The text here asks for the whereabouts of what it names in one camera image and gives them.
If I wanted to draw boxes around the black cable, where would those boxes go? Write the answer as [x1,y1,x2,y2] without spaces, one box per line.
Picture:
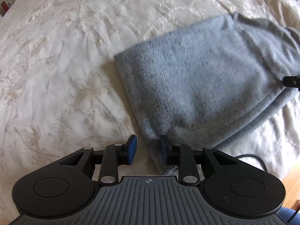
[234,154,268,172]

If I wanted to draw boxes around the light blue speckled pants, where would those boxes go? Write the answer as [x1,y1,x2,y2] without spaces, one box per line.
[113,13,300,176]

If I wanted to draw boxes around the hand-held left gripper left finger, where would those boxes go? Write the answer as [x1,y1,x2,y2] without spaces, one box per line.
[57,135,138,185]

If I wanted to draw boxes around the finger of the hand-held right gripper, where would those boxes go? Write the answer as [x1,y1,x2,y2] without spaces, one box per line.
[283,75,300,89]

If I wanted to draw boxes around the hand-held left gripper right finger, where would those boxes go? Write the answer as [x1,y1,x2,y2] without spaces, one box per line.
[159,135,240,185]

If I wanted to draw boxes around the bed with white embroidered duvet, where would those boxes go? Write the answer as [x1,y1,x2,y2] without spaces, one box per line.
[0,0,300,193]

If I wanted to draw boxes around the blue cloth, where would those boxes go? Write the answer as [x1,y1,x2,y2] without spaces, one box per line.
[278,206,300,225]

